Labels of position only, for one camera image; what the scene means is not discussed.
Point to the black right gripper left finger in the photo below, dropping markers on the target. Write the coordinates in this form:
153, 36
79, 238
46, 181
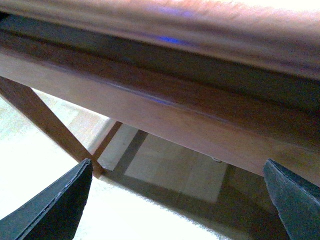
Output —
55, 212

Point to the wooden chair frame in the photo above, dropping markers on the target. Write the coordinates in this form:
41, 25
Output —
28, 103

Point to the wooden keyboard tray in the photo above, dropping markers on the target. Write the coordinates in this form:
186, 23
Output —
235, 129

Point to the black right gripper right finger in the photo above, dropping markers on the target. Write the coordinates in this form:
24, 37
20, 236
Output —
296, 200

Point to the wooden desk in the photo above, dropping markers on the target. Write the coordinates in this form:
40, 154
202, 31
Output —
278, 35

